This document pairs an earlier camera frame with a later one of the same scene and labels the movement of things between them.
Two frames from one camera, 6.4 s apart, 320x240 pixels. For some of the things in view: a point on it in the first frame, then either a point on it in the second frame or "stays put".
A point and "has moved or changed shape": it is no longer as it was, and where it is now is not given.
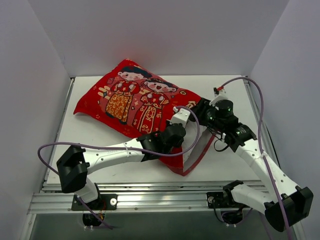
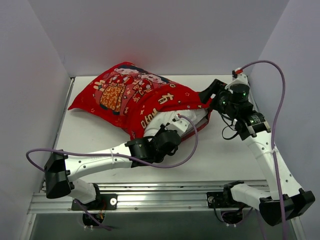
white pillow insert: x=196 y=138 -> x=165 y=117
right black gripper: x=201 y=109 -> x=215 y=86
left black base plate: x=104 y=202 stays put
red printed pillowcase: x=131 y=97 has moved or changed shape
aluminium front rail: x=139 y=197 stays put
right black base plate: x=216 y=200 stays put
